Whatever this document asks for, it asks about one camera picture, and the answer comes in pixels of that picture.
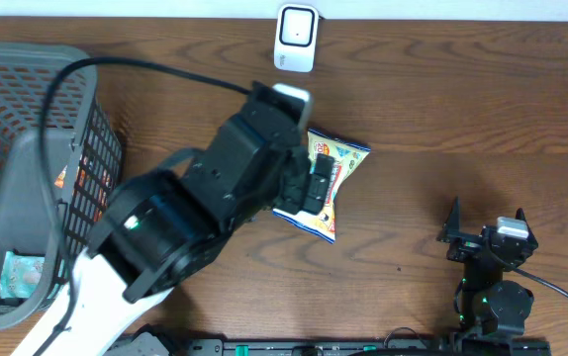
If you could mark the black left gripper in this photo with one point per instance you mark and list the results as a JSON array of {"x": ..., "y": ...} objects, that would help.
[{"x": 300, "y": 191}]

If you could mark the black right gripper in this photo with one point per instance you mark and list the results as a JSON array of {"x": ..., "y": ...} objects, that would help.
[{"x": 466, "y": 244}]

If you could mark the yellow wet wipes pack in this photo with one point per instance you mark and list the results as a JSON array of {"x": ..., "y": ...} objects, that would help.
[{"x": 347, "y": 155}]

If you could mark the pale green tissue pack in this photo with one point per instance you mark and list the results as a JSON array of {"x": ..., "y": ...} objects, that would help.
[{"x": 20, "y": 275}]

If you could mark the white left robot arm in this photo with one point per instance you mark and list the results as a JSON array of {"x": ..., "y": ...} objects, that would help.
[{"x": 162, "y": 227}]

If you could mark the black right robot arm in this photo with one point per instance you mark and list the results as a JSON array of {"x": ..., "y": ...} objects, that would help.
[{"x": 489, "y": 305}]

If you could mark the white barcode scanner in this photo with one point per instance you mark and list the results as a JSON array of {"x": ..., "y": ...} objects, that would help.
[{"x": 296, "y": 38}]

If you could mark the grey plastic shopping basket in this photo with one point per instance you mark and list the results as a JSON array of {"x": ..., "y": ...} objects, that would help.
[{"x": 70, "y": 171}]

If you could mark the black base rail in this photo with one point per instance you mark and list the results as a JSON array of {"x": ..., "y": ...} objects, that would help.
[{"x": 151, "y": 342}]

